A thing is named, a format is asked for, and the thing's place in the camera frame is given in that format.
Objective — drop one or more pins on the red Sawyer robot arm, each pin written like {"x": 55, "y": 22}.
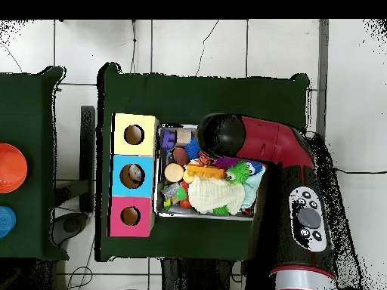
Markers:
{"x": 272, "y": 145}

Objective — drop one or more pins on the shallow clear mesh bin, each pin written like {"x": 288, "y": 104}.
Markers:
{"x": 158, "y": 181}

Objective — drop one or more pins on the wooden box with three holes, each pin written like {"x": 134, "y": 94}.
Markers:
{"x": 118, "y": 181}

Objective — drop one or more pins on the blue spiky ball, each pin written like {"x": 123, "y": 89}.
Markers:
{"x": 191, "y": 148}

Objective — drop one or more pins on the orange toy building block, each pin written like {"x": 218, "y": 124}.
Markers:
{"x": 207, "y": 171}

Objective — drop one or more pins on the toy hamburger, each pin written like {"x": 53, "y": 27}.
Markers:
{"x": 173, "y": 172}

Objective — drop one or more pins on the purple toy block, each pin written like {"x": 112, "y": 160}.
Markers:
{"x": 168, "y": 140}

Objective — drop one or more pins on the purple spiky ball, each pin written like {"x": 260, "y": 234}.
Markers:
{"x": 227, "y": 162}

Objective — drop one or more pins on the cream knitted cloth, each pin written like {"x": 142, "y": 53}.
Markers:
{"x": 214, "y": 196}

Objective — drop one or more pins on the green spiky ball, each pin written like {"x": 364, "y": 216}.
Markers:
{"x": 239, "y": 172}

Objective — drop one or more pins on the dark green table cloth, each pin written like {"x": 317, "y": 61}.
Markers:
{"x": 181, "y": 96}
{"x": 36, "y": 121}

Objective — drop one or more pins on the orange round disc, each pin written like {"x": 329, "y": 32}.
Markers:
{"x": 11, "y": 168}

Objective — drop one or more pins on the blue round disc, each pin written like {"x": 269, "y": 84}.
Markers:
{"x": 6, "y": 221}

